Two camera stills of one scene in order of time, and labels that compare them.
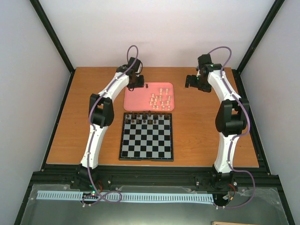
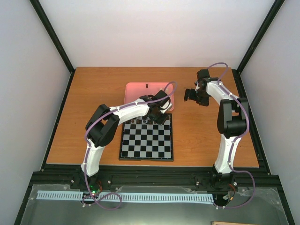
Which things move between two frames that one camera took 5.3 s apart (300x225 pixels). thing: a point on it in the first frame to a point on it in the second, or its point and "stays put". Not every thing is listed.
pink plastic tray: x=153 y=97 stays put
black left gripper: x=140 y=85 to x=160 y=122
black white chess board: x=146 y=136 stays put
